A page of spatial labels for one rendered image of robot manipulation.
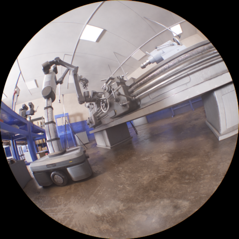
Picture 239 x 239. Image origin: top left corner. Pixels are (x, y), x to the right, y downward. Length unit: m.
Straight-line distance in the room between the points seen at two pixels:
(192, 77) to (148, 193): 0.86
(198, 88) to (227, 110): 0.38
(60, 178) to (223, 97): 1.44
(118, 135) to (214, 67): 1.84
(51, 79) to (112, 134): 1.41
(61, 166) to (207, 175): 0.95
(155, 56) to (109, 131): 1.49
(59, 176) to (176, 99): 1.07
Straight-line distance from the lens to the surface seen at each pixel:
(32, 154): 1.51
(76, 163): 0.68
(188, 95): 0.57
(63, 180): 0.79
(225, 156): 0.65
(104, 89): 0.95
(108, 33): 3.27
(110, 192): 0.54
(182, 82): 0.76
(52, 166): 0.75
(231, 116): 0.85
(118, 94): 0.69
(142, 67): 1.19
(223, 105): 0.80
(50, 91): 1.04
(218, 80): 0.66
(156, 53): 1.13
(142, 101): 0.86
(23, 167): 1.36
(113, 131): 1.56
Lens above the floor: 0.38
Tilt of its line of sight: 4 degrees up
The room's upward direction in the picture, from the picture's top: 18 degrees counter-clockwise
